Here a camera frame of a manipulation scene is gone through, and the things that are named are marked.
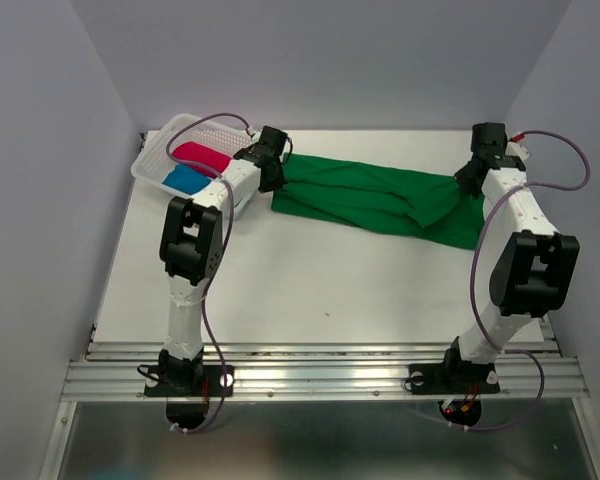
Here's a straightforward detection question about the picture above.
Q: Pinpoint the green t shirt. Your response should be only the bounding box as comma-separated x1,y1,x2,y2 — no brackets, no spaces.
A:
271,154,484,250

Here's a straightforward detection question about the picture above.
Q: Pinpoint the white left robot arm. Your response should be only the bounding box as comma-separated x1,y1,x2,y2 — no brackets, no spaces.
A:
149,155,245,394

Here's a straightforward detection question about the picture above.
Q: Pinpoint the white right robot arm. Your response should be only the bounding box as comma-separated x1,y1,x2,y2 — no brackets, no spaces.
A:
440,122,580,391

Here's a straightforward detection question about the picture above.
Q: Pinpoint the white perforated plastic basket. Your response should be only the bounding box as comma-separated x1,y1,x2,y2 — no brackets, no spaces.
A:
131,114,260,212

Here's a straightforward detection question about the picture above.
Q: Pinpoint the rolled red t shirt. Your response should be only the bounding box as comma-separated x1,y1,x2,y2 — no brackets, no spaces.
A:
172,141,232,177

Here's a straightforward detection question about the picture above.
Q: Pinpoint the rolled blue t shirt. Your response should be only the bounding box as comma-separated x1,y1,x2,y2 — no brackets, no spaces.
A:
163,164,211,195

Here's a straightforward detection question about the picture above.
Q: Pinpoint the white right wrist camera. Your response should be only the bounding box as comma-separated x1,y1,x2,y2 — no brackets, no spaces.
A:
505,142,531,162

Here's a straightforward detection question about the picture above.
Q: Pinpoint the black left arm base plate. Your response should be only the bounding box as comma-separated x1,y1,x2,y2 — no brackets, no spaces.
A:
136,364,235,398

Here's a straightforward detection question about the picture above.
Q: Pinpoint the aluminium frame rail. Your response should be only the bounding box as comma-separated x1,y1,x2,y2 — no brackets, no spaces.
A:
61,340,589,402

